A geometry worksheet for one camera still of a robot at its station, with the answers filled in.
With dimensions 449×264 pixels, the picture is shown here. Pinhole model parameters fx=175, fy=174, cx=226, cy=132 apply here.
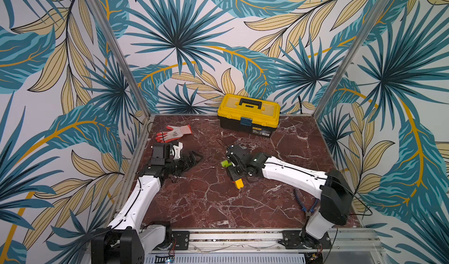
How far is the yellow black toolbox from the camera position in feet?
3.25

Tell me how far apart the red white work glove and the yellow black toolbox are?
232mm

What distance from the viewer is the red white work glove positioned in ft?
3.52
